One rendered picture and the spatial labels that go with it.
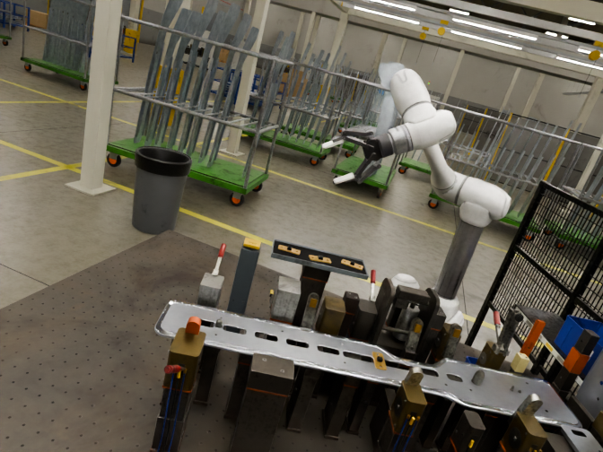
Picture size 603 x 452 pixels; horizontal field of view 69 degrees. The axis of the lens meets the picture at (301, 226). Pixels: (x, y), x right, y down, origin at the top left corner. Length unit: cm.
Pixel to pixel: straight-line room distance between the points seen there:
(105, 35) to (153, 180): 151
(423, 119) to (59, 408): 141
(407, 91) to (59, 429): 145
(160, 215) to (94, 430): 293
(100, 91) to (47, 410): 375
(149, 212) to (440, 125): 320
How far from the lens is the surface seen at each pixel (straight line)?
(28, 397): 163
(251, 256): 164
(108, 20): 485
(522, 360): 181
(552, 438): 166
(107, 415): 156
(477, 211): 195
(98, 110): 495
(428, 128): 147
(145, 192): 418
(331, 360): 143
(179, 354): 122
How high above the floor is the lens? 182
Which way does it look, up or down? 20 degrees down
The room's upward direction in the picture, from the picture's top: 16 degrees clockwise
